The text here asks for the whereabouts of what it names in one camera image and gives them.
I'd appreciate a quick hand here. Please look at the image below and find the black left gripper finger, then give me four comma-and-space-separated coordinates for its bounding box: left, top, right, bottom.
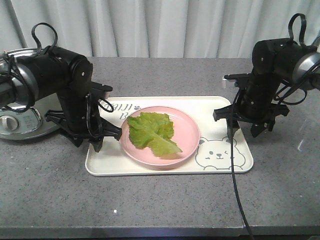
88, 137, 104, 153
101, 119, 122, 141

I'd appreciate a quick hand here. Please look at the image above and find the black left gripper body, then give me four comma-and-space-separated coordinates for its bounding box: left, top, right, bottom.
45, 83, 113, 147

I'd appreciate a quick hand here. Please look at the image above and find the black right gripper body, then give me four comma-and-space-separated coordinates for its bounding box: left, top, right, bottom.
223, 72, 291, 131

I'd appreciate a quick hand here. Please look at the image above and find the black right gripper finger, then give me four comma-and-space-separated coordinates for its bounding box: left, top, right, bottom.
250, 123, 269, 138
213, 104, 240, 139

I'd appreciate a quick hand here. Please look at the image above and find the green lettuce leaf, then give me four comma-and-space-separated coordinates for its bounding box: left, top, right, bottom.
127, 112, 182, 157

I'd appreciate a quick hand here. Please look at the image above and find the cream bear serving tray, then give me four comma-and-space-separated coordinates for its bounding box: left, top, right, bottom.
85, 96, 254, 176

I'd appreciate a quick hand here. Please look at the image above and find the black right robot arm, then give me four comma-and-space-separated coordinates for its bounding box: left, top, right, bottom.
213, 38, 320, 138

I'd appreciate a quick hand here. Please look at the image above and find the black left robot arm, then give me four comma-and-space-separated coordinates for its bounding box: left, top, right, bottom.
0, 47, 122, 152

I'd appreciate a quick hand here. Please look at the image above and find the pale green electric pot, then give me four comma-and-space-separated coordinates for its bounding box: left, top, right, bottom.
0, 47, 63, 140

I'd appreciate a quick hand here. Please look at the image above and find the white pleated curtain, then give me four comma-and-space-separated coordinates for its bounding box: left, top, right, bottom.
0, 0, 320, 58

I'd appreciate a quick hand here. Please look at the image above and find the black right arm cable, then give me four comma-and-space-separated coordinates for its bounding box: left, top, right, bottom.
229, 89, 256, 240

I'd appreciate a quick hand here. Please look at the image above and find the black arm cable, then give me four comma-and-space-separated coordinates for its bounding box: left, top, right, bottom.
229, 89, 256, 240
31, 22, 59, 55

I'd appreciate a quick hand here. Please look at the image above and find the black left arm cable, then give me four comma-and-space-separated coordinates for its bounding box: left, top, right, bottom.
31, 22, 59, 55

